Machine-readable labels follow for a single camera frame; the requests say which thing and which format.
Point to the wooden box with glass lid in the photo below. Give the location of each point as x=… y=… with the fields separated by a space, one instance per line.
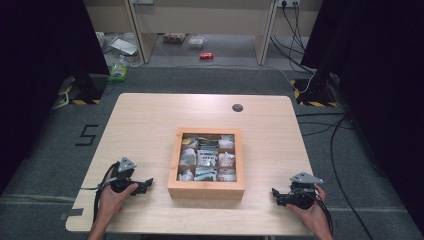
x=206 y=193

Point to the red can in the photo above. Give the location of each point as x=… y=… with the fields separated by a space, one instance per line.
x=206 y=55

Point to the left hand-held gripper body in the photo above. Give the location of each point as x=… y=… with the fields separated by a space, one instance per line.
x=126 y=165

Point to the clear plastic container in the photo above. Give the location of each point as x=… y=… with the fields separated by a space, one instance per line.
x=196 y=42

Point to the white wall socket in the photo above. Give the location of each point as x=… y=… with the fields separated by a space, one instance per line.
x=288 y=2

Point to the black curtain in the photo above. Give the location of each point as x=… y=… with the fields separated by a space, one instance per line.
x=380 y=66
x=40 y=66

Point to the person's left hand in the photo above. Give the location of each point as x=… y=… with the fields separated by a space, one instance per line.
x=111 y=201

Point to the group of small packets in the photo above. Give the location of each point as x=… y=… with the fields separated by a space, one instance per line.
x=207 y=157

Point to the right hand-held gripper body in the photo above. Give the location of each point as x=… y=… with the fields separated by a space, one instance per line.
x=304 y=196

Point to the black stand base hazard tape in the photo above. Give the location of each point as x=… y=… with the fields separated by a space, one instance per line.
x=87 y=90
x=315 y=93

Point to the person's right hand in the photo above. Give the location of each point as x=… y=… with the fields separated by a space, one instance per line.
x=315 y=216

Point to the white plastic sheets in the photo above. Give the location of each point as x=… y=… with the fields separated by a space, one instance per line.
x=124 y=46

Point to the brown egg carton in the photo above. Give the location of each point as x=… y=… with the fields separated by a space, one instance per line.
x=174 y=37

